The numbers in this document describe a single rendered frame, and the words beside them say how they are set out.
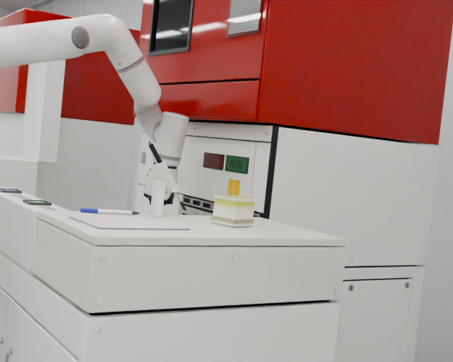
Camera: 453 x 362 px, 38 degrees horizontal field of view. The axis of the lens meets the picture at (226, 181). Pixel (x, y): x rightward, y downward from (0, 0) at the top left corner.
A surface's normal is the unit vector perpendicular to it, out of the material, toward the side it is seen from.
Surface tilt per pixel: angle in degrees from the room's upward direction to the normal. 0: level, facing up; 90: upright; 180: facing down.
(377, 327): 90
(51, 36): 93
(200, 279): 90
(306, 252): 90
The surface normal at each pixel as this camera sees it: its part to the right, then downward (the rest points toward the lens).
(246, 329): 0.54, 0.10
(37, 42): 0.20, 0.22
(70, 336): -0.84, -0.06
